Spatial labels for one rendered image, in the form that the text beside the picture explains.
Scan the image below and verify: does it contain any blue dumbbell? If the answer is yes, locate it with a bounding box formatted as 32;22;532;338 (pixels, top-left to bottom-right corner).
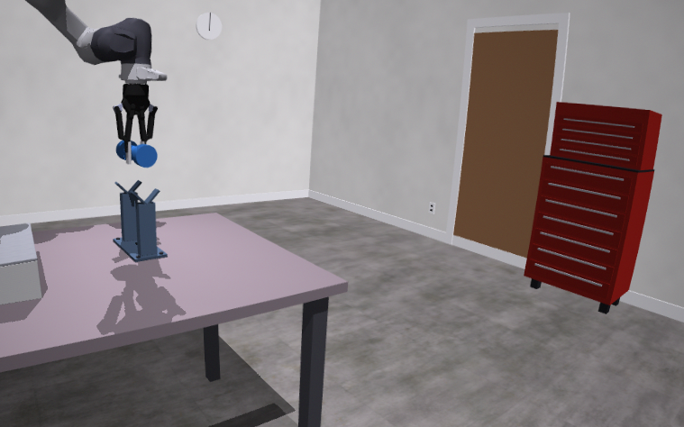
116;141;158;168

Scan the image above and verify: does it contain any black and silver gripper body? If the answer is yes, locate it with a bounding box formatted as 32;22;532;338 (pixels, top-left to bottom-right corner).
121;84;150;115

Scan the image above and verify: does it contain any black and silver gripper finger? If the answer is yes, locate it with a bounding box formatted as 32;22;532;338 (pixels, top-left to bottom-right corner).
137;104;158;144
113;104;135;165

